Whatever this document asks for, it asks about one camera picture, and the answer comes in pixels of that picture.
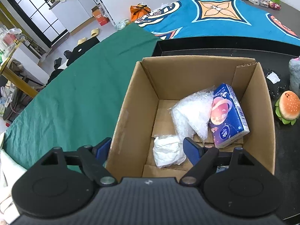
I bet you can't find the blue tissue pack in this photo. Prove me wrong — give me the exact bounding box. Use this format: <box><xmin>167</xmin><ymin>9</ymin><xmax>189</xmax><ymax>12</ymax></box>
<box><xmin>208</xmin><ymin>83</ymin><xmax>250</xmax><ymax>149</ymax></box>

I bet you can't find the blue fluffy plush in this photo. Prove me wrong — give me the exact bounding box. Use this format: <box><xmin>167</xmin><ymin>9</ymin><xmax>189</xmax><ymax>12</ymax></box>
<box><xmin>288</xmin><ymin>56</ymin><xmax>300</xmax><ymax>94</ymax></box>

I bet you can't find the black pouch with white label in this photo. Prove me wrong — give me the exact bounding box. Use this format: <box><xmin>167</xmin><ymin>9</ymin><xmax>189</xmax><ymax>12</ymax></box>
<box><xmin>261</xmin><ymin>67</ymin><xmax>289</xmax><ymax>99</ymax></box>

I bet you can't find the brown cardboard box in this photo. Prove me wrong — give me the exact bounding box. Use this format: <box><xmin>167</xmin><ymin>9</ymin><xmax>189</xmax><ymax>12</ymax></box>
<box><xmin>105</xmin><ymin>56</ymin><xmax>276</xmax><ymax>179</ymax></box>

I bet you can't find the grey side table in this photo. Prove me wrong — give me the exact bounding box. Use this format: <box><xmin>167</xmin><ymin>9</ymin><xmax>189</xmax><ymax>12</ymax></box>
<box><xmin>234</xmin><ymin>0</ymin><xmax>300</xmax><ymax>13</ymax></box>

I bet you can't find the black framed sliding door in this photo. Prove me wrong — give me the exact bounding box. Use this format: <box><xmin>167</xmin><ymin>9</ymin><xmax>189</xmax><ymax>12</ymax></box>
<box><xmin>5</xmin><ymin>0</ymin><xmax>70</xmax><ymax>48</ymax></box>

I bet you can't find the clear plastic bag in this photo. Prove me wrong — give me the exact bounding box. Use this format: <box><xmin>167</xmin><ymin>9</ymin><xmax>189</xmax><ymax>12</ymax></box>
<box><xmin>116</xmin><ymin>19</ymin><xmax>131</xmax><ymax>30</ymax></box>

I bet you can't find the white rack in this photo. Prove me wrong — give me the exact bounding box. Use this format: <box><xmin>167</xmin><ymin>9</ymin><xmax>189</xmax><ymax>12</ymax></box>
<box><xmin>90</xmin><ymin>0</ymin><xmax>118</xmax><ymax>27</ymax></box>

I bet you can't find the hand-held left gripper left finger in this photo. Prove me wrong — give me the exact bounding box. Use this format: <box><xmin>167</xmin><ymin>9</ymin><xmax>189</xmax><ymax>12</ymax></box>
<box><xmin>35</xmin><ymin>137</ymin><xmax>119</xmax><ymax>187</ymax></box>

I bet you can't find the blue patterned blanket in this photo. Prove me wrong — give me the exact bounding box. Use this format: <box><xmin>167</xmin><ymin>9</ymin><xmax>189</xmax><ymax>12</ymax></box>
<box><xmin>135</xmin><ymin>0</ymin><xmax>300</xmax><ymax>46</ymax></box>

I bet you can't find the orange carton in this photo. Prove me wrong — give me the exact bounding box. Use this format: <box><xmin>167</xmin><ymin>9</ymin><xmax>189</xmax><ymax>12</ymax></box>
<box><xmin>91</xmin><ymin>6</ymin><xmax>110</xmax><ymax>26</ymax></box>

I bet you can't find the yellow table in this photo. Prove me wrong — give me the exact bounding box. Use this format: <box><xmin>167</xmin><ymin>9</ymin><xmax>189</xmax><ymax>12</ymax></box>
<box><xmin>0</xmin><ymin>40</ymin><xmax>39</xmax><ymax>98</ymax></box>

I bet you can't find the burger plush toy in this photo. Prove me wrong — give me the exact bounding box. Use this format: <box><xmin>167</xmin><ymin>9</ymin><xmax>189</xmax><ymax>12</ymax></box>
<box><xmin>275</xmin><ymin>91</ymin><xmax>300</xmax><ymax>125</ymax></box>

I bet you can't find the green bed sheet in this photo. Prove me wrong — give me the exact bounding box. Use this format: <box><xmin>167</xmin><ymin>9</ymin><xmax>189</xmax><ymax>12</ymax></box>
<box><xmin>3</xmin><ymin>22</ymin><xmax>160</xmax><ymax>170</ymax></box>

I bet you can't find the orange bag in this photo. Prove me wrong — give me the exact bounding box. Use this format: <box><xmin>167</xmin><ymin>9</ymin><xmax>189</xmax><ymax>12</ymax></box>
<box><xmin>130</xmin><ymin>3</ymin><xmax>152</xmax><ymax>22</ymax></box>

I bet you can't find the white kitchen cabinet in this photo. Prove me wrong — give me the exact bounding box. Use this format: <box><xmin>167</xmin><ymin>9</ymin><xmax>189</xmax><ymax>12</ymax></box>
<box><xmin>48</xmin><ymin>0</ymin><xmax>113</xmax><ymax>34</ymax></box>

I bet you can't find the white paper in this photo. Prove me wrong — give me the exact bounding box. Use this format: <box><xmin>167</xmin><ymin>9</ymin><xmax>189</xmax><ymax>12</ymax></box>
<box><xmin>153</xmin><ymin>135</ymin><xmax>187</xmax><ymax>168</ymax></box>

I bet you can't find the clear bubble wrap bag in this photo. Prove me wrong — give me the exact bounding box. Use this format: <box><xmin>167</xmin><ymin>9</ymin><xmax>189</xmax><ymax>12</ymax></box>
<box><xmin>168</xmin><ymin>88</ymin><xmax>216</xmax><ymax>143</ymax></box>

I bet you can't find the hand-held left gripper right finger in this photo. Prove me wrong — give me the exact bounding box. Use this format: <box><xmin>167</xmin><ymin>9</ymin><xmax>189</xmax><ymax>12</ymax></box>
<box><xmin>180</xmin><ymin>137</ymin><xmax>258</xmax><ymax>186</ymax></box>

